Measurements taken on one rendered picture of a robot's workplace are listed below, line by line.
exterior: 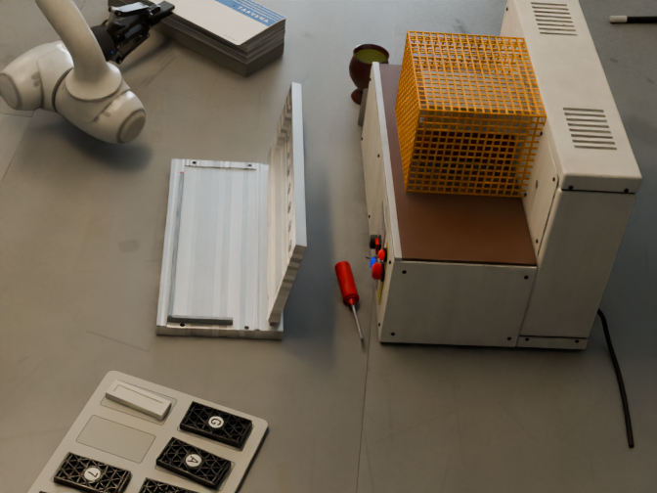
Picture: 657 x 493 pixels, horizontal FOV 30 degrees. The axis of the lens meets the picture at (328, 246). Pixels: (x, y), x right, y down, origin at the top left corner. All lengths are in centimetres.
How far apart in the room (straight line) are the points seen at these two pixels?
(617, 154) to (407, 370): 48
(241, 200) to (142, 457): 61
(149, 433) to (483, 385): 54
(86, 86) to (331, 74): 61
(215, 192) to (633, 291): 78
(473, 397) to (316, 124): 75
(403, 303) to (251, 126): 65
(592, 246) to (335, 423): 48
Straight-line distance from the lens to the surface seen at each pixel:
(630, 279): 229
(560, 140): 191
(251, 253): 215
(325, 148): 243
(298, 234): 191
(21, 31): 275
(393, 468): 188
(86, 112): 230
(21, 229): 223
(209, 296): 207
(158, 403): 191
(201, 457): 184
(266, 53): 264
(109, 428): 189
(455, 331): 203
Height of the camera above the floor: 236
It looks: 42 degrees down
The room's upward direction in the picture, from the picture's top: 7 degrees clockwise
